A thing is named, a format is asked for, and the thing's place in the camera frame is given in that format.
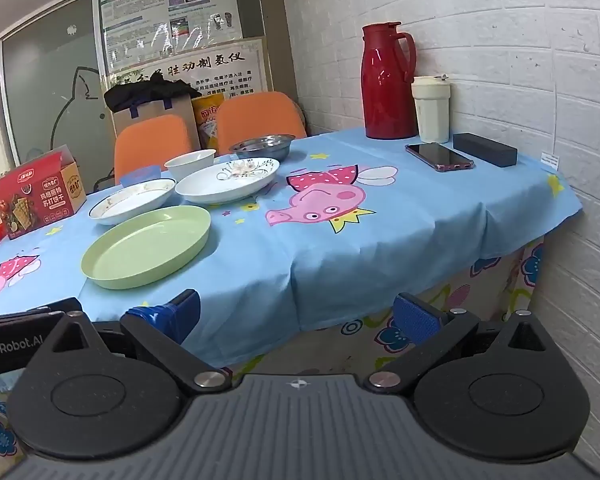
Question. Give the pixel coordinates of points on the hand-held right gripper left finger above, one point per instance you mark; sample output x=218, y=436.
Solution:
x=165, y=317

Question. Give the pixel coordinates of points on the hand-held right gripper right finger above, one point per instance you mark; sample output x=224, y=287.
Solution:
x=420, y=317

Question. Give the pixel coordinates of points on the stainless steel bowl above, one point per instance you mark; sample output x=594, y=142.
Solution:
x=265, y=147

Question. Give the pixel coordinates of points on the light green plastic plate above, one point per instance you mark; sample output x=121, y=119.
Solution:
x=147, y=247

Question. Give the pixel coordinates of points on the floral under cloth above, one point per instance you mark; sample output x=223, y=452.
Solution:
x=485, y=285

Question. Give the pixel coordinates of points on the blue printed tablecloth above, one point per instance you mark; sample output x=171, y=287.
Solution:
x=360, y=230

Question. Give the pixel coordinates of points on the white plate with patterned rim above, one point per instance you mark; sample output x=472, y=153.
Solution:
x=130, y=202

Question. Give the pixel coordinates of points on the blue translucent plastic bowl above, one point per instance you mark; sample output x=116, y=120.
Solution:
x=140, y=176

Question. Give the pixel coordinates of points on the red cracker box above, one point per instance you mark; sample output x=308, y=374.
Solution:
x=37, y=195

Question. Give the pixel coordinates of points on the white plate with flower print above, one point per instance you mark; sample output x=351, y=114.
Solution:
x=227, y=180

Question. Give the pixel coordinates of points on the white ceramic bowl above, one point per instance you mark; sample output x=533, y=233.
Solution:
x=190, y=162

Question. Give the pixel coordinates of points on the smartphone in pink case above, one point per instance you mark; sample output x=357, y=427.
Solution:
x=439, y=156

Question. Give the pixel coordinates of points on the orange chair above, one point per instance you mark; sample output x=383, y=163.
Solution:
x=152, y=145
x=260, y=115

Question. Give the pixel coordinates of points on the black rectangular box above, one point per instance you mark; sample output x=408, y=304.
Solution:
x=485, y=149

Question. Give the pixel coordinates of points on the cream lidded cup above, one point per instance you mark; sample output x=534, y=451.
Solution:
x=431, y=115

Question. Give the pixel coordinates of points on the yellow snack packet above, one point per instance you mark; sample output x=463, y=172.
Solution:
x=207, y=117

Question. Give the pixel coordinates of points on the brown cardboard box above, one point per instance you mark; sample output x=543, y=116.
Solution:
x=180, y=110

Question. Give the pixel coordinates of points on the black cloth bag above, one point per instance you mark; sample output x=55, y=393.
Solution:
x=147, y=91

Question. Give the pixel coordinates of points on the red thermos jug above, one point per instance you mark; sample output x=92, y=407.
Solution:
x=385, y=90

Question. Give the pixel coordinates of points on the framed text board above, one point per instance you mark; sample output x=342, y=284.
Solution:
x=230, y=67

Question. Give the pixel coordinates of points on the small white wall label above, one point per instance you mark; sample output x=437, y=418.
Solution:
x=550, y=158

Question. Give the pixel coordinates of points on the wall poster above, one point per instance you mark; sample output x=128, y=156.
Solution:
x=165, y=15

